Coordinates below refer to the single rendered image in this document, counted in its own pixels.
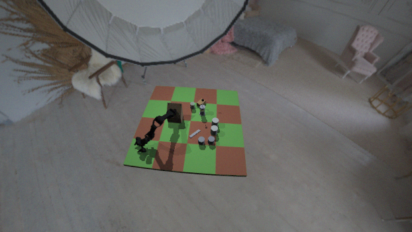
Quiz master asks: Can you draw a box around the glass french press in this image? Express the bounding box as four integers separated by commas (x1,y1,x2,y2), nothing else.
199,104,205,116

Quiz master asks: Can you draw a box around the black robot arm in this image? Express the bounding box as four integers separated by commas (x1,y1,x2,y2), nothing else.
136,108,176,146

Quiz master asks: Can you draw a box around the white cylinder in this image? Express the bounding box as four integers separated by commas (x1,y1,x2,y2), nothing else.
211,117,219,127
211,125,218,136

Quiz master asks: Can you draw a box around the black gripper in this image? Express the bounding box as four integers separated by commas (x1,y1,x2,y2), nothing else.
136,137,146,152

